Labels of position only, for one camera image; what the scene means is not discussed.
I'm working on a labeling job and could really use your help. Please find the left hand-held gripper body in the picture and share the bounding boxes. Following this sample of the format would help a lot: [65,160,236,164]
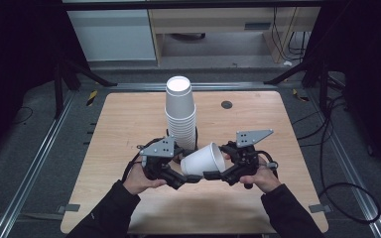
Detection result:
[138,134,184,186]

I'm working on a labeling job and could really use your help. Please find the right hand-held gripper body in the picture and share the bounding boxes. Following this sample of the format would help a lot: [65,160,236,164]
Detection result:
[224,128,275,186]

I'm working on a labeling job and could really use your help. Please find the single white paper cup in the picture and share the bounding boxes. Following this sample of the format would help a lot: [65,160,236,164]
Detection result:
[180,141,227,178]

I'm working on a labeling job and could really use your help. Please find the black wire cup holder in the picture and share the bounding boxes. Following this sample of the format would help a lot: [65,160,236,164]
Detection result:
[165,126,199,165]

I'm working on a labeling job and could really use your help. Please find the stack of white paper cups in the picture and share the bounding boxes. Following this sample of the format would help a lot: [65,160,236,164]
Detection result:
[164,75,197,152]

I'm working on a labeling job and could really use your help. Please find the person's right hand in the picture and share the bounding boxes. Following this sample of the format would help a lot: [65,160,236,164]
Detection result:
[239,155,283,194]

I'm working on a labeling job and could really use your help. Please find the person's left hand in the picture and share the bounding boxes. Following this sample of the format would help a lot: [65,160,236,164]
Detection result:
[122,161,169,196]

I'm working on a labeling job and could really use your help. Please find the yellow black tape strip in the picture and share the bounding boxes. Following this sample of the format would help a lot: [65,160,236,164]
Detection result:
[85,89,99,107]
[292,88,311,103]

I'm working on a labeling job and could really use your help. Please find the black metal stand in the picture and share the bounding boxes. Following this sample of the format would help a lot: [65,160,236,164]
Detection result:
[263,58,331,115]
[53,57,119,120]

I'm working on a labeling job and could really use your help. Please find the white cabinet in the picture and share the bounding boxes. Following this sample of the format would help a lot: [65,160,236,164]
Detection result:
[66,9,157,62]

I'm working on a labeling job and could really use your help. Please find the light wooden desk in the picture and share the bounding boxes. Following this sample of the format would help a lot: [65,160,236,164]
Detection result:
[148,6,321,64]

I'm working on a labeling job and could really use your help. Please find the left hand-held gripper cable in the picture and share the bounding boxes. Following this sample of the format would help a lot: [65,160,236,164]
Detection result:
[121,136,165,183]

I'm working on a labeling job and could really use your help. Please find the hand-held gripper cable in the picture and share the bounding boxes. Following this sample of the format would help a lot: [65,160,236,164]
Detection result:
[255,150,281,180]
[121,136,165,183]

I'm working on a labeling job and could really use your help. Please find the right hand-held gripper cable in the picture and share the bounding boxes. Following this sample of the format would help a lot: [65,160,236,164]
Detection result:
[255,150,281,180]

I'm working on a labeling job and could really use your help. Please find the aluminium floor rail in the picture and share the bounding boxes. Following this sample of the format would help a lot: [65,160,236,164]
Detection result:
[108,81,279,92]
[306,88,381,238]
[0,90,77,238]

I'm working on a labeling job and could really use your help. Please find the grey table bracket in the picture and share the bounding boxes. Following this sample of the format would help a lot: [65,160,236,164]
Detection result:
[57,203,81,214]
[308,203,332,214]

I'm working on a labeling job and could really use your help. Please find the hanging black desk cables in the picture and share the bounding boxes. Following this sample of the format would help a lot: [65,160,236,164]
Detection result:
[271,6,312,63]

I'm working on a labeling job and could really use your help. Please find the thin black floor cable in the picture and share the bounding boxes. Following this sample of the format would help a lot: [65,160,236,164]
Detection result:
[10,105,35,127]

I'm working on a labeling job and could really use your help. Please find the black looped floor cable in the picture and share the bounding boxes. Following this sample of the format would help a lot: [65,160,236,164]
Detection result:
[317,95,381,225]

